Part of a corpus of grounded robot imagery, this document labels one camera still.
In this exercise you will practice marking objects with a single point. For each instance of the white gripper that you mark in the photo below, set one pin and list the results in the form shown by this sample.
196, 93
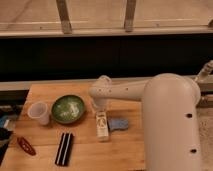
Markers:
99, 105

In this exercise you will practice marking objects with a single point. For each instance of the white bottle with label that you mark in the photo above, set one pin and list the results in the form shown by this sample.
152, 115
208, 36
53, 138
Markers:
102, 127

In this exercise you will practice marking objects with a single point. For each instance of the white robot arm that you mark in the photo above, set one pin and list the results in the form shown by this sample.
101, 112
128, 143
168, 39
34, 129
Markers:
169, 119

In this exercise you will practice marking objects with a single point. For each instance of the blue sponge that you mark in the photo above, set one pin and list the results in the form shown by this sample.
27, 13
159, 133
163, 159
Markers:
117, 124

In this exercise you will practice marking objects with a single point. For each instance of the green ceramic bowl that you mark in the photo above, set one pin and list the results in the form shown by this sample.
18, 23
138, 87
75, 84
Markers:
68, 109

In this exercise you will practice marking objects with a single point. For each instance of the wooden table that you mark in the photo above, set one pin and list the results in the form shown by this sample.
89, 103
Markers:
123, 152

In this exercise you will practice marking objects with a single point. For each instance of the black striped rectangular case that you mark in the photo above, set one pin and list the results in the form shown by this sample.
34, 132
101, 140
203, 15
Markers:
63, 153

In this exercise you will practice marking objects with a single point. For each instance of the translucent plastic cup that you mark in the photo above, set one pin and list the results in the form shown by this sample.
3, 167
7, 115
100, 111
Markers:
39, 112

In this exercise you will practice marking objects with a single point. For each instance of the dark objects at left edge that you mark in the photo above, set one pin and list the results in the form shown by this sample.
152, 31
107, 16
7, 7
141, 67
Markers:
8, 116

